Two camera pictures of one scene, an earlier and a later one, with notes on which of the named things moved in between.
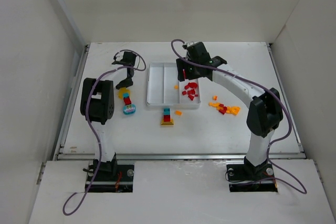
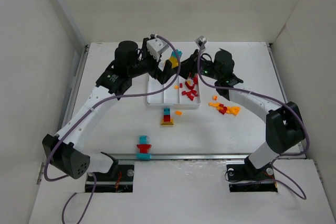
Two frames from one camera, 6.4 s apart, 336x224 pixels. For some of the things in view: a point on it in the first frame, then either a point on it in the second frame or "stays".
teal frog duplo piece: [129, 109] -> [144, 147]
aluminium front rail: [179, 157] stays
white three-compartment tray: [165, 88] stays
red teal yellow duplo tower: [124, 94] -> [174, 59]
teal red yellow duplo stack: [167, 119] stays
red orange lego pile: [222, 109] stays
